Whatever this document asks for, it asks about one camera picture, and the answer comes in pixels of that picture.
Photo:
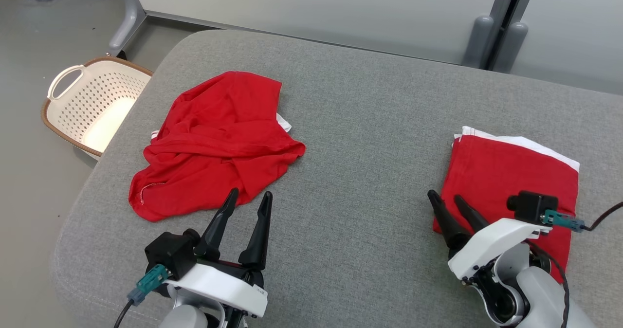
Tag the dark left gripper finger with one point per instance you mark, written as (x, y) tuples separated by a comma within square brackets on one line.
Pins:
[(216, 230), (259, 240)]

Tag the rounded grey partition foot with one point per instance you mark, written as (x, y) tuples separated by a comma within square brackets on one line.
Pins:
[(513, 45), (479, 41)]

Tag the red garment with white trim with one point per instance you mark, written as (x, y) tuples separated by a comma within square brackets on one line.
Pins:
[(501, 172)]

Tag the red Bulls 23 jersey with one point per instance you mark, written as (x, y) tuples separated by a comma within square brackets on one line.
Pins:
[(219, 143)]

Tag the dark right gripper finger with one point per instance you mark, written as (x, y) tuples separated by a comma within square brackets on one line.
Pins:
[(471, 218), (448, 226)]

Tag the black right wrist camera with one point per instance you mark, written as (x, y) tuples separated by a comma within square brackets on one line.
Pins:
[(535, 206)]

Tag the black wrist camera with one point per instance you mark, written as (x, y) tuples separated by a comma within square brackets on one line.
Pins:
[(535, 206), (170, 252)]

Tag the thick grey desk leg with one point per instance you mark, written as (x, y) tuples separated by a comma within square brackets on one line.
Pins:
[(127, 21)]

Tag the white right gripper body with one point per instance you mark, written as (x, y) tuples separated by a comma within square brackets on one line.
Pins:
[(491, 243)]

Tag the grey partition frame post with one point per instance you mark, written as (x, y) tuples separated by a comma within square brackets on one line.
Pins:
[(506, 11)]

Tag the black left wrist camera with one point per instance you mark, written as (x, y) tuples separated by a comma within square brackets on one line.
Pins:
[(170, 252)]

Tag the cream perforated laundry basket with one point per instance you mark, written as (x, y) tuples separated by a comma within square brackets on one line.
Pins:
[(87, 104)]

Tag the grey fabric sofa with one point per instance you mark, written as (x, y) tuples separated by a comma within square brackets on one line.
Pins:
[(365, 148)]

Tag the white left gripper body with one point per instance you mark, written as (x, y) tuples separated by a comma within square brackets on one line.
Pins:
[(224, 284)]

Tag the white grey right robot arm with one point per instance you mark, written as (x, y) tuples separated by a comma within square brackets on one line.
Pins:
[(540, 294)]

